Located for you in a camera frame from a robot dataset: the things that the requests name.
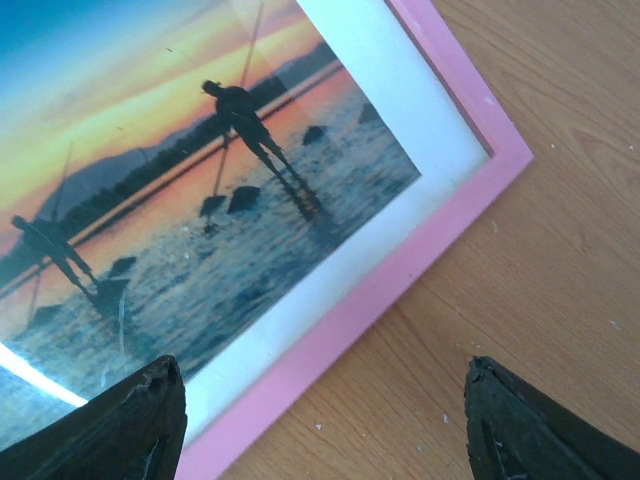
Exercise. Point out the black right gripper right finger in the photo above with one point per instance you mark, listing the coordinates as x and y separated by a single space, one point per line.
515 431

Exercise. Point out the sunset photo print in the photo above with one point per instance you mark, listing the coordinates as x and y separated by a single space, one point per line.
169 171

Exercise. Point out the white mat board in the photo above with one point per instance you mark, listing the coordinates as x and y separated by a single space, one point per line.
390 48

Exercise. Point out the pink photo frame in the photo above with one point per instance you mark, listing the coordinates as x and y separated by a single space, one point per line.
203 203

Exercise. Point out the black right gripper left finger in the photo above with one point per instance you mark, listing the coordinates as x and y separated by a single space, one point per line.
133 430

